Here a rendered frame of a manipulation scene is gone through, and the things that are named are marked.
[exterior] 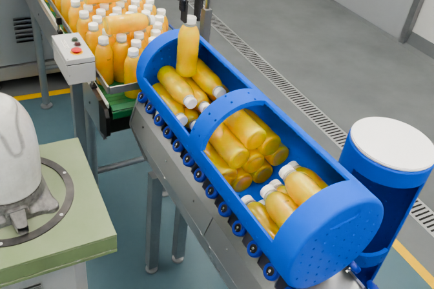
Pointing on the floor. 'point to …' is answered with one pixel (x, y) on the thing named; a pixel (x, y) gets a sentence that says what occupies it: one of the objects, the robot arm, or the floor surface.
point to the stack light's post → (205, 23)
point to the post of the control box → (79, 122)
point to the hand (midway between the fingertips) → (190, 9)
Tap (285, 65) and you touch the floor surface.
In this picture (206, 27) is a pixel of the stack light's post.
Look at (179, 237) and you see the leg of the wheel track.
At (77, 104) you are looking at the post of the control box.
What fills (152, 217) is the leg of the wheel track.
